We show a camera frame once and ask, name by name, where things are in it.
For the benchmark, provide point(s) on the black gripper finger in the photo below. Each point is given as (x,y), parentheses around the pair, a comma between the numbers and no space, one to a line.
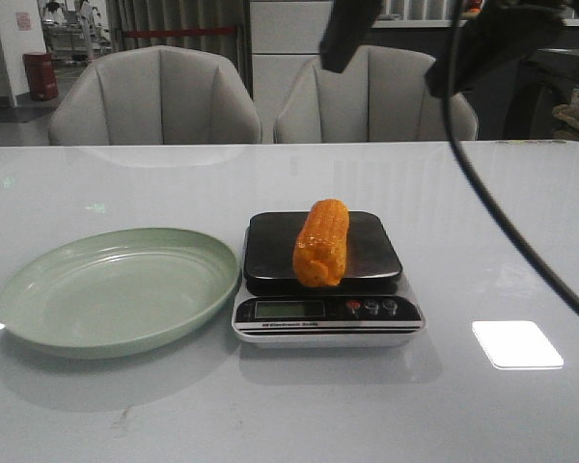
(501,32)
(347,26)

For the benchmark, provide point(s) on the black glossy box unit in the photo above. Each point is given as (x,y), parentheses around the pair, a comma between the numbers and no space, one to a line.
(547,78)

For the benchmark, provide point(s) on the right grey upholstered chair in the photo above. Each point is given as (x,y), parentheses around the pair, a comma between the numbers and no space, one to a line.
(382,96)

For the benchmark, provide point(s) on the white drawer cabinet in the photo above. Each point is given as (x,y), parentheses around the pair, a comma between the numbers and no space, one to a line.
(284,35)

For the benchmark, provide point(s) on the red barrier belt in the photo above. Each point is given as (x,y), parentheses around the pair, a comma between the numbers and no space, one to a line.
(180,33)

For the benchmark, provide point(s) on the orange corn cob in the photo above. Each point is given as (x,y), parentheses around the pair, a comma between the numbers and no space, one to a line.
(319,256)

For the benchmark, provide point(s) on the grey upholstered chair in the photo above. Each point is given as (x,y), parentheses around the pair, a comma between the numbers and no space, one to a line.
(382,96)
(157,95)

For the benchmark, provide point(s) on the red trash bin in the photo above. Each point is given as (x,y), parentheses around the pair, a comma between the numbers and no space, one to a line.
(40,76)

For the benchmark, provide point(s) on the left grey upholstered chair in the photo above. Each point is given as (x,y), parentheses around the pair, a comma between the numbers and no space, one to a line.
(157,95)

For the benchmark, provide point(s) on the pale green plate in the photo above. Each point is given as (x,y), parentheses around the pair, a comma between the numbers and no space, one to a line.
(119,293)

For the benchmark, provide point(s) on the coloured sticker strip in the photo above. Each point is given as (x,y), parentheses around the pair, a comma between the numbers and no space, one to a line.
(530,141)

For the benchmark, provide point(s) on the dark sideboard counter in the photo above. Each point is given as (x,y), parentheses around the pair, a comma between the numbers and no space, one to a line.
(491,95)

